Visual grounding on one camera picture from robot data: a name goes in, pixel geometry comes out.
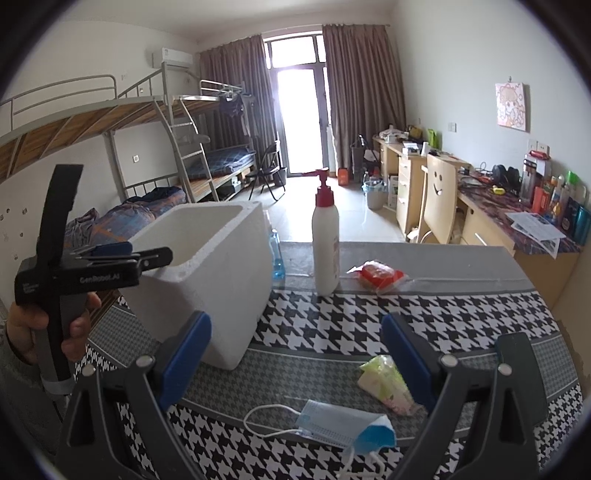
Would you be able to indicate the red snack packet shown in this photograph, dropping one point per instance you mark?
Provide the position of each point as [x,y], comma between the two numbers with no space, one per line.
[378,274]

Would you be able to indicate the row of toiletry bottles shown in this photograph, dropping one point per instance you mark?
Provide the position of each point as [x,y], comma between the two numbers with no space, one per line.
[561,203]

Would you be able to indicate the brown curtain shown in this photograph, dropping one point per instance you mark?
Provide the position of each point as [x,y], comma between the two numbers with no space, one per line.
[235,69]
[360,92]

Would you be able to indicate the houndstooth tablecloth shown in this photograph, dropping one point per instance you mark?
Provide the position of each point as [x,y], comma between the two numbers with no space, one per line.
[323,323]

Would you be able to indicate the white air conditioner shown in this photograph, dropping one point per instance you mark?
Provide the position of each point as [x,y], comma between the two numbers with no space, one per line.
[171,57]

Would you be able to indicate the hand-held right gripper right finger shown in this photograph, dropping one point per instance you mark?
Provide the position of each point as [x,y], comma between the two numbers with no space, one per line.
[408,360]

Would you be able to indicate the blue face mask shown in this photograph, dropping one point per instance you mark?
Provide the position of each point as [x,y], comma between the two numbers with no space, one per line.
[332,424]

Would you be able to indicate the green bag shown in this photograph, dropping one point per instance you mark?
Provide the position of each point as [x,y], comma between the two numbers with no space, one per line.
[431,138]

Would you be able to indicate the person's left hand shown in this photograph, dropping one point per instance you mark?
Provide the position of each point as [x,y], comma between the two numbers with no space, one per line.
[25,327]

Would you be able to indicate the black folding chair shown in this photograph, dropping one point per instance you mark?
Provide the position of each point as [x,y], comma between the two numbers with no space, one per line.
[268,170]

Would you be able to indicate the wooden chair with smiley face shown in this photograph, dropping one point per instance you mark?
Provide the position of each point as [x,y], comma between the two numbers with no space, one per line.
[438,198]

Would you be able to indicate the clear plastic water bottle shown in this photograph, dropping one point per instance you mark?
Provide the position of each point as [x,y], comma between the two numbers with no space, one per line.
[277,258]

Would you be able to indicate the large metal bunk bed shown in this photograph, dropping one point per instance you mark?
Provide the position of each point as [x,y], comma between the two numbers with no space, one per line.
[69,120]

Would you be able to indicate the green tissue pack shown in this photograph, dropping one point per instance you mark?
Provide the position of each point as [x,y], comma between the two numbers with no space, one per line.
[383,383]

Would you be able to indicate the person's left forearm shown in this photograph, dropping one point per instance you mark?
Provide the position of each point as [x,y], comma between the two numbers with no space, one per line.
[23,401]

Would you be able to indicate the white pump bottle red cap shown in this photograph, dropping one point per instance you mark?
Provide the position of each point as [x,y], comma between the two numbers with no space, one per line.
[325,240]

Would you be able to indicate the white styrofoam box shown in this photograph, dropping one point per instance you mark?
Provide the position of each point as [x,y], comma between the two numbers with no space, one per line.
[221,286]

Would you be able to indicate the glass balcony door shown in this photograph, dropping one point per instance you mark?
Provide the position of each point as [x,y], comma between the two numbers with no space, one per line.
[300,115]

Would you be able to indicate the pink wall poster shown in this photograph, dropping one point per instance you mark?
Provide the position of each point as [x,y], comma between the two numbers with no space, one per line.
[511,105]

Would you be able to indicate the grey bucket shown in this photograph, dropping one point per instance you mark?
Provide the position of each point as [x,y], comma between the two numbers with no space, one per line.
[375,197]

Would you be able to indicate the long wooden desk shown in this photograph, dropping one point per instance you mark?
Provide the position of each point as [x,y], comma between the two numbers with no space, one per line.
[489,226]

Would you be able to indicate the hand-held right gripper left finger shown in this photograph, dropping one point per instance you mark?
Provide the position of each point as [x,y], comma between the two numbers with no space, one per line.
[187,360]

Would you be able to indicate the hanging dark clothes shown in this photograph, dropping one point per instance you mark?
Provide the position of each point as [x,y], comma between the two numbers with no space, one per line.
[232,105]

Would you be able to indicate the blue mattress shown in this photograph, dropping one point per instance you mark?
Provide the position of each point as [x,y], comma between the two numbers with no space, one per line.
[221,161]

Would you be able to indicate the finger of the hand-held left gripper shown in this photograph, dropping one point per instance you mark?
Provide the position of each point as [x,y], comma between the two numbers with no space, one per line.
[111,249]
[152,259]

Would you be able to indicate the blue plaid quilt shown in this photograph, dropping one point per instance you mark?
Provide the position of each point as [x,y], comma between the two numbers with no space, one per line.
[138,210]

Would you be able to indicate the printed paper sheets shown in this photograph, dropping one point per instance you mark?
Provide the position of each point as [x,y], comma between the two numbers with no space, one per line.
[538,230]

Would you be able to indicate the metal bunk bed with ladder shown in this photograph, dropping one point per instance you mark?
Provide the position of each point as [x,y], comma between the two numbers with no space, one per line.
[217,138]

